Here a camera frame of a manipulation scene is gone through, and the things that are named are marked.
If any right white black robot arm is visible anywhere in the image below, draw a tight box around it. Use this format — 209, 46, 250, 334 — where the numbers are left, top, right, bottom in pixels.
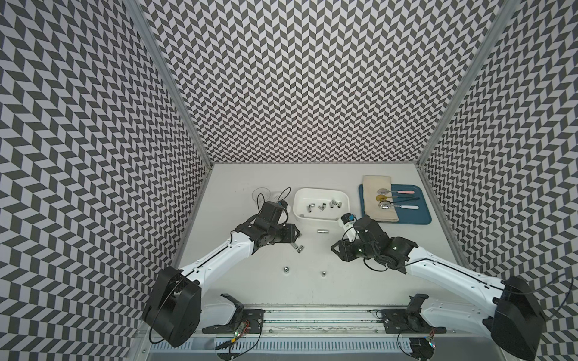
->
331, 213, 546, 360

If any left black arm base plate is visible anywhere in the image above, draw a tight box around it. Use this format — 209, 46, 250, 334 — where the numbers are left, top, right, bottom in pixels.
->
199, 293, 265, 334

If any aluminium front rail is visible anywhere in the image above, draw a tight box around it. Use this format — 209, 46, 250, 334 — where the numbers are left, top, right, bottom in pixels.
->
194, 299, 491, 338

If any clear plastic cup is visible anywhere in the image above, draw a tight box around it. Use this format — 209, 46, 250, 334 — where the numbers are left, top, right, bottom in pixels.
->
251, 187, 271, 209

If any white plastic storage box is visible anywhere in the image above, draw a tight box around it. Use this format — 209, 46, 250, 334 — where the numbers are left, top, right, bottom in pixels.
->
292, 188, 350, 222

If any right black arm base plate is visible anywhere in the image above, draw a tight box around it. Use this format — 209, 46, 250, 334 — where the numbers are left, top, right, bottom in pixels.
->
376, 293, 447, 334

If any beige cloth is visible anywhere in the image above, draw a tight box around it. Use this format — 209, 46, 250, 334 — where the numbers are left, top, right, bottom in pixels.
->
362, 175, 399, 223

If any pink handled spoon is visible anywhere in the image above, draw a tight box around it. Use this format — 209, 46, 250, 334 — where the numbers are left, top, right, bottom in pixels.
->
377, 188, 415, 195

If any blue tray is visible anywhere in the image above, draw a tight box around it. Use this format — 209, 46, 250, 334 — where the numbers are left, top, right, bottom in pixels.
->
358, 184, 432, 225

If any gold black handled spoon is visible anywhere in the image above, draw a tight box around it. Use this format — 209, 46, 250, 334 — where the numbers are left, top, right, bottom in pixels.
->
376, 195, 421, 203

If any white handled spoon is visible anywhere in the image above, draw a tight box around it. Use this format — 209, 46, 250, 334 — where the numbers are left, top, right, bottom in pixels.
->
379, 201, 420, 210

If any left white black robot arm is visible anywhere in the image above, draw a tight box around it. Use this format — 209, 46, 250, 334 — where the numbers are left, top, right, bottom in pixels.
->
141, 201, 301, 347

